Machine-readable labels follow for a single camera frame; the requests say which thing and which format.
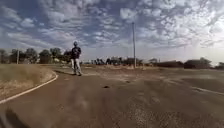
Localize distant line of trees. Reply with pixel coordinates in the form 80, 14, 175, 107
79, 55, 224, 70

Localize tall utility pole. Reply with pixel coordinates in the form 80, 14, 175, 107
131, 21, 137, 69

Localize person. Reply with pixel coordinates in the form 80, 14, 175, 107
70, 40, 83, 77

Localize dark asphalt road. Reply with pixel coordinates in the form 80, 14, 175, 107
0, 65, 224, 128

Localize row of trees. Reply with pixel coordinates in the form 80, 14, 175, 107
0, 47, 74, 65

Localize pale kerb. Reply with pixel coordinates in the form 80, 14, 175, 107
0, 70, 59, 105

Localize low dark building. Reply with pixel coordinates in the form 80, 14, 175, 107
156, 59, 212, 70

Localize dry grass verge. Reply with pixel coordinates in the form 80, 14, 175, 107
0, 63, 58, 100

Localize short pale pole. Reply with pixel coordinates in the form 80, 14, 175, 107
16, 49, 20, 65

